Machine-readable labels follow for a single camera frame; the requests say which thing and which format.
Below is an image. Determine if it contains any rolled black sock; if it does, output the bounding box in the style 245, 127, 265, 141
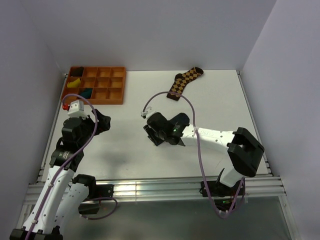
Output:
69, 66, 85, 77

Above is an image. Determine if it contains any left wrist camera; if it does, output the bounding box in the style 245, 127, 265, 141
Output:
62, 100, 88, 119

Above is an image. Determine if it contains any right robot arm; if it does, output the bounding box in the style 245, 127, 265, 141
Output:
141, 110, 265, 197

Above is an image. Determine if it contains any aluminium front rail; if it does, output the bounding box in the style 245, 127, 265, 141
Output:
23, 174, 287, 206

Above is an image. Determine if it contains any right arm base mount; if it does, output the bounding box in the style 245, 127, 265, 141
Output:
199, 180, 246, 212

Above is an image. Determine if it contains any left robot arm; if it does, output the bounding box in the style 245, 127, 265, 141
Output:
9, 109, 111, 240

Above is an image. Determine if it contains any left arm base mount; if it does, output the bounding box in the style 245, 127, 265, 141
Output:
78, 184, 114, 216

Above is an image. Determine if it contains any orange compartment tray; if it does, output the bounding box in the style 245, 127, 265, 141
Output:
61, 66, 127, 105

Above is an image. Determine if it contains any rolled yellow sock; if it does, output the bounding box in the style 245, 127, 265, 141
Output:
67, 78, 81, 88

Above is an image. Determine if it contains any green reindeer sock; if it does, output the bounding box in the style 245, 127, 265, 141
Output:
79, 88, 93, 99

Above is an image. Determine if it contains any navy snowman sock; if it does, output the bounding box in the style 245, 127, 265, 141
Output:
170, 112, 190, 126

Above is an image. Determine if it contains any brown argyle sock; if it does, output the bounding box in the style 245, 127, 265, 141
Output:
166, 67, 204, 101

